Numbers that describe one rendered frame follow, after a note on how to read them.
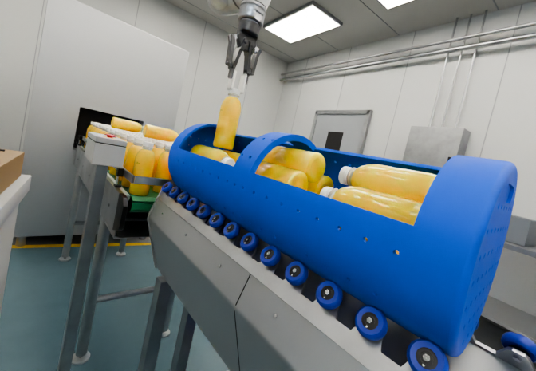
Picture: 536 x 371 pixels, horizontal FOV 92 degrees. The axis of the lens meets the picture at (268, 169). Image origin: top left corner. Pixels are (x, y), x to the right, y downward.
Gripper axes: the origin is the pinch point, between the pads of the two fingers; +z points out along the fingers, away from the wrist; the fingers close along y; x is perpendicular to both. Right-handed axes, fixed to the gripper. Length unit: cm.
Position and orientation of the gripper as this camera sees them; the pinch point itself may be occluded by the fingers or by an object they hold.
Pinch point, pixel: (237, 82)
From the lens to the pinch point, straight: 96.4
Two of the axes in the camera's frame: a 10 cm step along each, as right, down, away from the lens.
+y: 7.3, 1.3, 6.7
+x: -6.5, -1.9, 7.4
